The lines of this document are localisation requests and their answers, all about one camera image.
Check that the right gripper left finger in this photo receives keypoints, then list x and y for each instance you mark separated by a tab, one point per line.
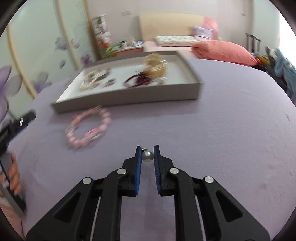
92	209

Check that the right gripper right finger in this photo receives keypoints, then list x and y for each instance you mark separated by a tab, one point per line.
204	209

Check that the pearl earring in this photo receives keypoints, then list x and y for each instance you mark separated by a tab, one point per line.
147	156

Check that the grey cardboard jewelry tray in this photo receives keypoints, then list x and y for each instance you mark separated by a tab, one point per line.
125	86

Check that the person's left hand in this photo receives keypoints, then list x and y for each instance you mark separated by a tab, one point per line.
14	175

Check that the purple table cloth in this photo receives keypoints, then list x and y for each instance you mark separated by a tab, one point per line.
241	132

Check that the dark metal cuff bangle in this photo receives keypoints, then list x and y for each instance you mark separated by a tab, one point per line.
100	75

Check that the amber yellow bangle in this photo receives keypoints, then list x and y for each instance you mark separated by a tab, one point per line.
154	65

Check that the folded coral duvet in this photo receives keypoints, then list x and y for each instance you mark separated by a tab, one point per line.
223	51

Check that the blue plush robe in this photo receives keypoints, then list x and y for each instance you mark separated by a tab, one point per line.
282	71

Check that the floral sliding wardrobe doors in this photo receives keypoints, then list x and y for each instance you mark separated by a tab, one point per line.
44	42

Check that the pink beige nightstand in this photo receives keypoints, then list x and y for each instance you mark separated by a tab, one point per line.
130	50

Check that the bed with pink sheet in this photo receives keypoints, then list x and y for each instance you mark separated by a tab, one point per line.
185	51

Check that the floral white pillow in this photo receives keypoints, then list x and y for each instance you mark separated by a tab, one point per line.
163	41

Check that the dark wooden chair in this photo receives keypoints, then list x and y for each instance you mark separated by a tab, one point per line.
252	43

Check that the plush toy display tube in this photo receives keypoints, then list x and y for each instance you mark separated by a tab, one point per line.
103	37

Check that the beige pink headboard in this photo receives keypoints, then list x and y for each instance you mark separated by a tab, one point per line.
172	24

